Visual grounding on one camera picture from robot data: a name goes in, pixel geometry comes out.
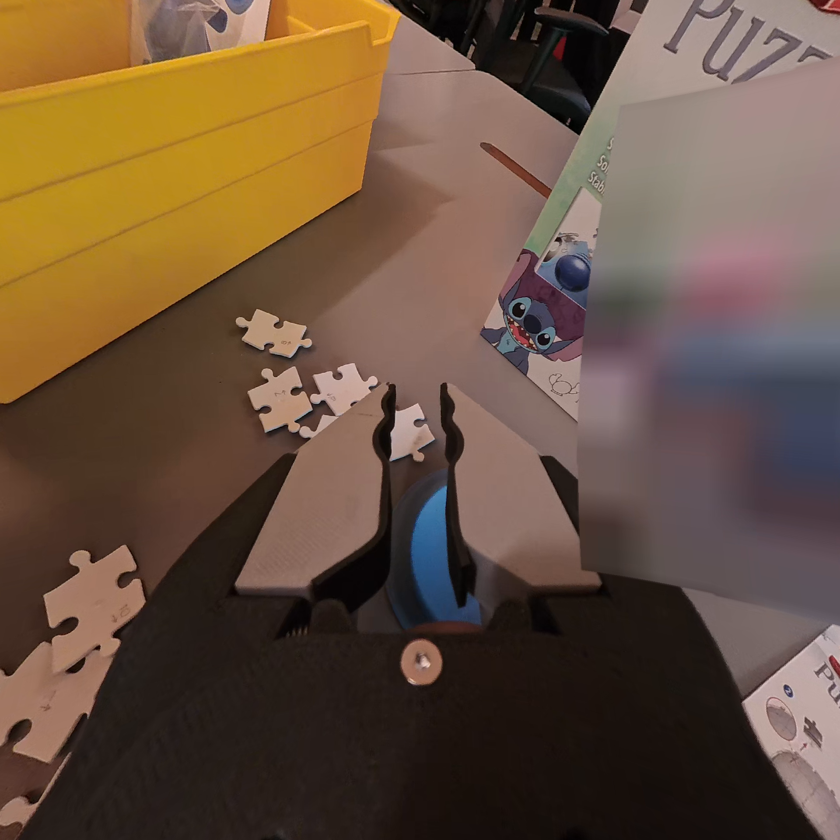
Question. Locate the cartoon puzzle ball box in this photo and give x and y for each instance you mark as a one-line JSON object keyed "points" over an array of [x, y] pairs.
{"points": [[656, 52]]}

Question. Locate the blue plastic puzzle stand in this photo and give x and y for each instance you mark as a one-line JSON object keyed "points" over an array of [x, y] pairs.
{"points": [[423, 544]]}

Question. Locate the white instruction leaflet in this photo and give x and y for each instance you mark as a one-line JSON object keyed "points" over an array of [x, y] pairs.
{"points": [[800, 722]]}

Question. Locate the yellow plastic bin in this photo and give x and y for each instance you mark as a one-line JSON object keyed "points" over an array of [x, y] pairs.
{"points": [[164, 184]]}

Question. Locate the white jigsaw puzzle piece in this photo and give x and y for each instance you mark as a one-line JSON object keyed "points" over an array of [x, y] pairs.
{"points": [[19, 804], [410, 430], [321, 428], [46, 709], [272, 331], [341, 387], [279, 397], [92, 607]]}

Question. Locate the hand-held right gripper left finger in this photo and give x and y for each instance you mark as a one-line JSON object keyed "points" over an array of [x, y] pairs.
{"points": [[321, 518]]}

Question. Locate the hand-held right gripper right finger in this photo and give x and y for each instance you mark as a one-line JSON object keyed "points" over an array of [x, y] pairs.
{"points": [[512, 518]]}

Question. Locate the black office chair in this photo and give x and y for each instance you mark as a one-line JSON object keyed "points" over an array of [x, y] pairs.
{"points": [[558, 26]]}

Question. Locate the clear plastic bag blue parts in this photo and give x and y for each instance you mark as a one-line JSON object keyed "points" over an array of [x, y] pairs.
{"points": [[184, 26]]}

